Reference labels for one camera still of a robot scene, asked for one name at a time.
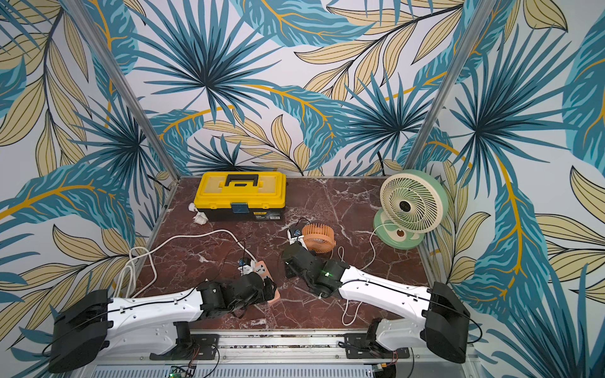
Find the pink power strip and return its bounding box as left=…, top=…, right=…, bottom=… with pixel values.
left=258, top=262, right=280, bottom=305

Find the small orange desk fan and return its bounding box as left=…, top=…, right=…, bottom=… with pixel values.
left=302, top=223, right=337, bottom=254

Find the black USB cable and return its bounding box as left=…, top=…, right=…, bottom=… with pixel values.
left=283, top=216, right=313, bottom=237

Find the white fan cable with plug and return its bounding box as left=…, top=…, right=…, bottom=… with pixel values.
left=336, top=223, right=393, bottom=327

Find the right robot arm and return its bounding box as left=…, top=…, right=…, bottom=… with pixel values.
left=281, top=242, right=470, bottom=364

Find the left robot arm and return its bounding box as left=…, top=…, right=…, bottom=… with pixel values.
left=47, top=272, right=277, bottom=374

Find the green cream desk fan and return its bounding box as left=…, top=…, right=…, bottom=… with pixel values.
left=373, top=169, right=449, bottom=250

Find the yellow black toolbox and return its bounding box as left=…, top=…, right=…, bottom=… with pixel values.
left=193, top=172, right=287, bottom=222

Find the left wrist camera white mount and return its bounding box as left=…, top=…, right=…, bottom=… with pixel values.
left=238, top=257, right=256, bottom=276

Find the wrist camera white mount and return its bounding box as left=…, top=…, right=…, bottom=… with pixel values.
left=238, top=257, right=256, bottom=276
left=288, top=228, right=307, bottom=248

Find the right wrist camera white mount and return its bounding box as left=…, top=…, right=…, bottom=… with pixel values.
left=288, top=228, right=307, bottom=248

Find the aluminium front rail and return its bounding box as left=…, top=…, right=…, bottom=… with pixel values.
left=89, top=329, right=483, bottom=378

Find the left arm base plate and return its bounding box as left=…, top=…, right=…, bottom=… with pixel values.
left=150, top=334, right=220, bottom=361

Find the white wall plug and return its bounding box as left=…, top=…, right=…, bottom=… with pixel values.
left=188, top=203, right=209, bottom=225

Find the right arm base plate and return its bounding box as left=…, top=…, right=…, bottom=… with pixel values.
left=338, top=332, right=411, bottom=360

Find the white power strip cord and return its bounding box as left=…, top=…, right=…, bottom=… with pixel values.
left=109, top=228, right=258, bottom=301

